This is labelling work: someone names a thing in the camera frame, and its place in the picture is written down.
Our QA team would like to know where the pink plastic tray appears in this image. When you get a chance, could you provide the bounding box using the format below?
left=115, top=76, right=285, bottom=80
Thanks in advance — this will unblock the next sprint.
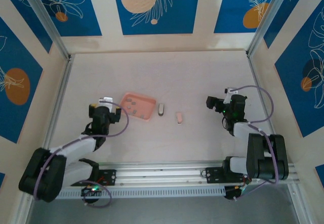
left=119, top=91, right=157, bottom=122

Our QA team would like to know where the left circuit board with LEDs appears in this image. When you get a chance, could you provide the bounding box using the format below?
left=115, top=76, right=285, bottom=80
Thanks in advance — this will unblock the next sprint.
left=80, top=184, right=102, bottom=197

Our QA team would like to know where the circuit board with leds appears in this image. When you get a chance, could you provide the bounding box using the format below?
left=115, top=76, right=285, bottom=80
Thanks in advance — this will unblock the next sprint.
left=224, top=185, right=250, bottom=201
left=80, top=184, right=102, bottom=197

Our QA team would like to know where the right circuit board with LEDs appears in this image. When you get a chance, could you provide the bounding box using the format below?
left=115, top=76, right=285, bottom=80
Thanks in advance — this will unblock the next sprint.
left=224, top=185, right=250, bottom=201

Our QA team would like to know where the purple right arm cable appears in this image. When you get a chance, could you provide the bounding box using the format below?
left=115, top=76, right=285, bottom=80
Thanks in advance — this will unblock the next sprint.
left=234, top=85, right=279, bottom=202

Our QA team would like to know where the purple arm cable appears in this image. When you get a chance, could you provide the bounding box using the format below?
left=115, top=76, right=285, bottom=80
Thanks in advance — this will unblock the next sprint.
left=32, top=101, right=130, bottom=207
left=234, top=85, right=279, bottom=202

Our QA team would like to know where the aluminium side rail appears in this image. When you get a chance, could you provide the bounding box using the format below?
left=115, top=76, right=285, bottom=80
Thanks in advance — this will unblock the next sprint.
left=247, top=53, right=286, bottom=164
left=37, top=54, right=75, bottom=169

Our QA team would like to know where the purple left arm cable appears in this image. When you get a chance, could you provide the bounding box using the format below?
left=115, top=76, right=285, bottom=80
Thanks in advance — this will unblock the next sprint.
left=32, top=101, right=130, bottom=207

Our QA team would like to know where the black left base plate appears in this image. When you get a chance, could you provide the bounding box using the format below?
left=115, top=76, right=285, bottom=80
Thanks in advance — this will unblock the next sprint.
left=96, top=169, right=117, bottom=186

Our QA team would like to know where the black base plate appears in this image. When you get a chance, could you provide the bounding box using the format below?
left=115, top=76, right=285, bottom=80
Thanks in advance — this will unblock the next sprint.
left=96, top=169, right=117, bottom=186
left=205, top=167, right=252, bottom=184

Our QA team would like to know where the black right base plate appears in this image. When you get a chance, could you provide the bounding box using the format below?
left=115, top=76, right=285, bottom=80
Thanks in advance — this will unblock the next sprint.
left=205, top=167, right=252, bottom=184

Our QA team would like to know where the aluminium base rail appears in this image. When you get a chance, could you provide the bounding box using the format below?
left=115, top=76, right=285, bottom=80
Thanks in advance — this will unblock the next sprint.
left=22, top=159, right=298, bottom=188

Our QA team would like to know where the aluminium frame post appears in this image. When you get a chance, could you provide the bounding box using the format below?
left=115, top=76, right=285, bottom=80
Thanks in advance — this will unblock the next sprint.
left=246, top=0, right=292, bottom=56
left=21, top=0, right=73, bottom=60

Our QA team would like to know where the white slotted cable duct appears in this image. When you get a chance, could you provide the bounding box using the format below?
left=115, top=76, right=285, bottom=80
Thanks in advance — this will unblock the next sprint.
left=32, top=185, right=226, bottom=200

